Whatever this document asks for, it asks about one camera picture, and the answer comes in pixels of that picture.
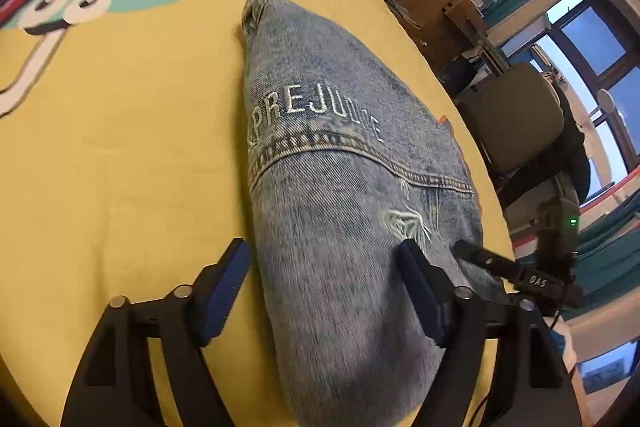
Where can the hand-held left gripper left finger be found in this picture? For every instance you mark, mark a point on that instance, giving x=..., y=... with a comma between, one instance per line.
x=225, y=292

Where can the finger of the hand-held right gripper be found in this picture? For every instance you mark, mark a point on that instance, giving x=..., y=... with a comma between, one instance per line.
x=525, y=277

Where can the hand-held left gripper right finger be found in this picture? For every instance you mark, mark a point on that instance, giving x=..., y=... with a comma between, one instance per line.
x=420, y=292

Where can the light blue denim jacket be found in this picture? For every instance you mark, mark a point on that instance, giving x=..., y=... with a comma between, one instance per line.
x=340, y=187

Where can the olive green chair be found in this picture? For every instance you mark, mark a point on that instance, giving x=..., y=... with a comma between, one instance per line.
x=515, y=122

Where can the framed picture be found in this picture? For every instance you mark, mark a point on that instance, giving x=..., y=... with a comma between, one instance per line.
x=602, y=374

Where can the yellow cartoon printed bed sheet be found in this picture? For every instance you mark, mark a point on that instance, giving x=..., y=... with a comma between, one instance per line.
x=125, y=157

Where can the dark framed window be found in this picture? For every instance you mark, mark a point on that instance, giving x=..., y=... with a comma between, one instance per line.
x=600, y=42

